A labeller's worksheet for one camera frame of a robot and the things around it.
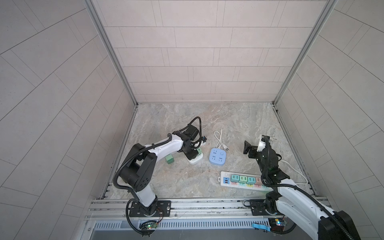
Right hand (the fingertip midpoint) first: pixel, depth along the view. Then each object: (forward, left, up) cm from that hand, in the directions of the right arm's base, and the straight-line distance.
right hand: (250, 142), depth 84 cm
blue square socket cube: (-4, +19, -8) cm, 21 cm away
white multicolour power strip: (-18, +17, -7) cm, 26 cm away
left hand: (0, +31, -7) cm, 32 cm away
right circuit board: (-37, -5, -11) cm, 39 cm away
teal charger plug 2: (-18, +12, -4) cm, 22 cm away
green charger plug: (-4, +47, -7) cm, 47 cm away
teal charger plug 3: (-20, +4, -4) cm, 20 cm away
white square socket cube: (-5, +31, -6) cm, 33 cm away
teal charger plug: (-2, +29, -2) cm, 29 cm away
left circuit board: (-34, +54, -7) cm, 64 cm away
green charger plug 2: (-19, +8, -4) cm, 21 cm away
